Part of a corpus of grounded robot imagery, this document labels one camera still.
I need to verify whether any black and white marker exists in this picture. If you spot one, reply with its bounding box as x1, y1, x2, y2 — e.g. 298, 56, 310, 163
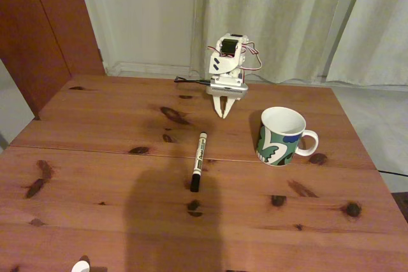
189, 131, 208, 193

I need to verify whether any white green patterned mug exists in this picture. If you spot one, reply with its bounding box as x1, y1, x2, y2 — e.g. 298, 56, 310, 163
256, 106, 319, 168

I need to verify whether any white curtain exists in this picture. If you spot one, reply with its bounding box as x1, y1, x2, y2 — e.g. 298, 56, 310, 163
323, 0, 408, 87
190, 0, 371, 84

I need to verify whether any brown wooden cabinet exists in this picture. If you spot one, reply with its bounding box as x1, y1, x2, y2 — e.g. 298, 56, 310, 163
0, 0, 106, 120

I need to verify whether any small white round object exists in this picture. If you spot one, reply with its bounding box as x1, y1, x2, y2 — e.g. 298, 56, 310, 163
71, 260, 90, 272

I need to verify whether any silver camera box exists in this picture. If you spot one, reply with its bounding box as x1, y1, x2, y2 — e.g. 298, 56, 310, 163
205, 82, 249, 99

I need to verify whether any black camera cable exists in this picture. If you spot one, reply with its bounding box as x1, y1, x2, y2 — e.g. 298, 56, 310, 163
173, 76, 212, 86

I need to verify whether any red white servo cable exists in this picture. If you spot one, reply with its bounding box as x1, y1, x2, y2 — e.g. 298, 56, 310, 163
207, 41, 264, 73

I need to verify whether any black cable on floor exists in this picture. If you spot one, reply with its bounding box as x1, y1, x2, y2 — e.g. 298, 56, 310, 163
377, 169, 408, 178

